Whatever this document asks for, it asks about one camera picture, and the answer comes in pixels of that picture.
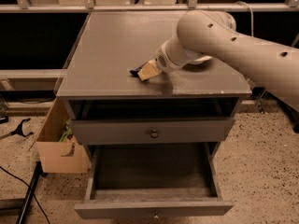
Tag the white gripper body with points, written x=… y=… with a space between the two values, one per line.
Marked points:
x=164 y=61

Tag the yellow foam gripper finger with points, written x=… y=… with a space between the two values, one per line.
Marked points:
x=149 y=70

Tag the blue rxbar blueberry wrapper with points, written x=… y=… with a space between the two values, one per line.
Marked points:
x=134 y=72

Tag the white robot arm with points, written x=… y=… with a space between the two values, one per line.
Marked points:
x=210 y=33

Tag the grey wooden drawer cabinet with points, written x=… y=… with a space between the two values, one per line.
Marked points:
x=98 y=84

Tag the grey top drawer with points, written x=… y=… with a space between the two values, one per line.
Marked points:
x=126 y=132

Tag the grey open middle drawer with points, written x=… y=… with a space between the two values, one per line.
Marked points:
x=166 y=180

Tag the white paper bowl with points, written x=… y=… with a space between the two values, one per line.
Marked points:
x=199 y=60

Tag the green item in box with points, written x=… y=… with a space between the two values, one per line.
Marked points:
x=67 y=131

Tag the cardboard box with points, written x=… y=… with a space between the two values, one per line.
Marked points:
x=67 y=157

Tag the black tool on floor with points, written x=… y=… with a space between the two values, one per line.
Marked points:
x=17 y=131

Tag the black metal floor bar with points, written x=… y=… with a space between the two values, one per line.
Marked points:
x=20 y=207

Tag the metal railing frame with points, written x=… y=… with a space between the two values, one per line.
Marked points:
x=246 y=13

